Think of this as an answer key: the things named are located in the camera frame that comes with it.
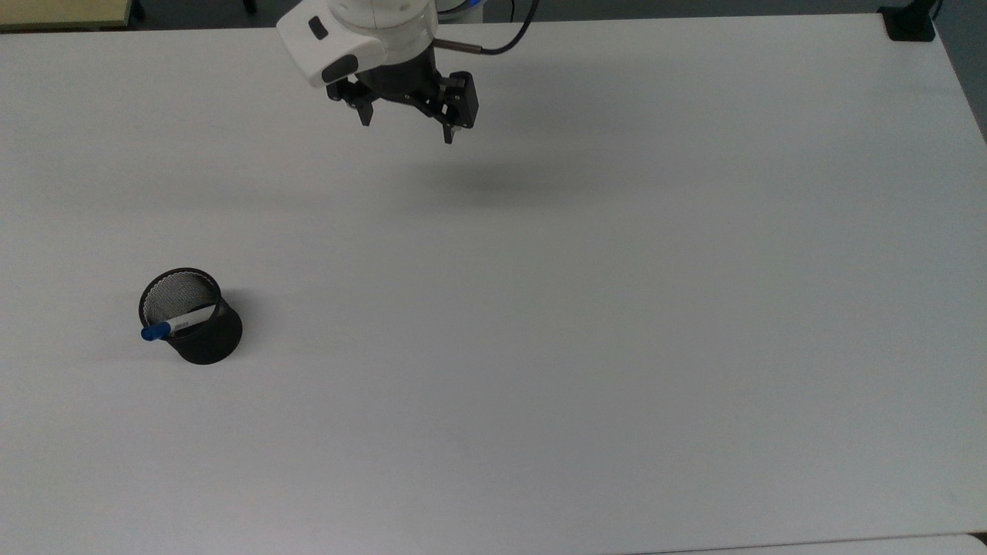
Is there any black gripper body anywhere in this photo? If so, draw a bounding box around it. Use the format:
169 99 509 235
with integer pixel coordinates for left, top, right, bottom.
351 48 444 101

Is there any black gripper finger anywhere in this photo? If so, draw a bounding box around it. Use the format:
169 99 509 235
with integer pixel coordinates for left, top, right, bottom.
424 70 480 146
325 76 376 128

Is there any blue and white marker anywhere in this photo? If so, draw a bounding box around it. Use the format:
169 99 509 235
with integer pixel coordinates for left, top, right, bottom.
140 304 217 341

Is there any black mesh pen cup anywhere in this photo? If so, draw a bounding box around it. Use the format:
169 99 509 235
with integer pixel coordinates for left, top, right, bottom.
138 267 244 365

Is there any light wooden side table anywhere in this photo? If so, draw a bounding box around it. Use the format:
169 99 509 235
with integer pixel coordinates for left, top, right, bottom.
0 0 145 32

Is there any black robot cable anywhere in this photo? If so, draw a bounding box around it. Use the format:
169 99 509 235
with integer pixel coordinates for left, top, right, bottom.
434 0 541 56

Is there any black table clamp mount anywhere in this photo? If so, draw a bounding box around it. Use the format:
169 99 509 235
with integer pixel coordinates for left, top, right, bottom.
879 0 938 42

